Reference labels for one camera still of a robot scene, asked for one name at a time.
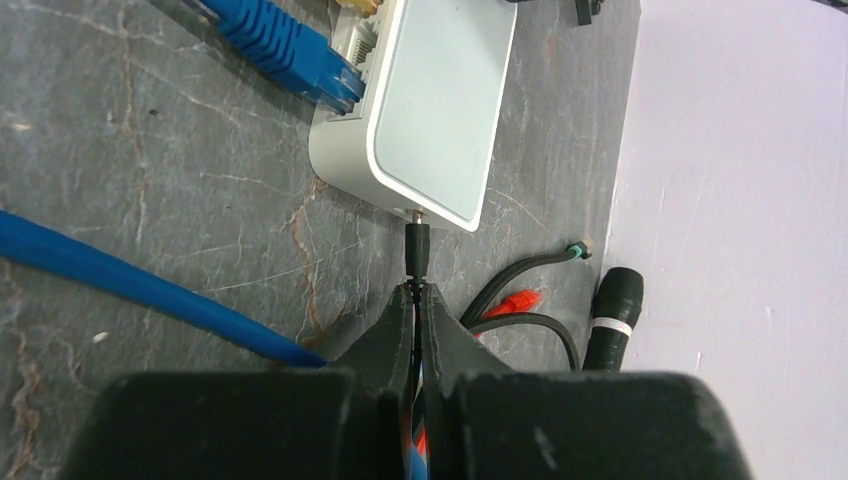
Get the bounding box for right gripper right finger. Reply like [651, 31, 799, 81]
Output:
[419, 283, 512, 479]

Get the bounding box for blue ethernet cable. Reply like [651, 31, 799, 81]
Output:
[192, 0, 367, 115]
[0, 209, 329, 370]

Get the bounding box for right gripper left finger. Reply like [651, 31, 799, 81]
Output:
[331, 284, 415, 479]

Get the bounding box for black microphone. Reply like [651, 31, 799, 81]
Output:
[582, 267, 644, 372]

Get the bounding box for red cable loop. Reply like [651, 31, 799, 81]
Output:
[474, 288, 546, 339]

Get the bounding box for black power adapter with cord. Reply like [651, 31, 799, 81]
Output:
[405, 211, 430, 479]

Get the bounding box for black cable loop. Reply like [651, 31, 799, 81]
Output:
[459, 241, 594, 371]

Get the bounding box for white network switch box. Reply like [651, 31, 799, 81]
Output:
[308, 0, 518, 232]

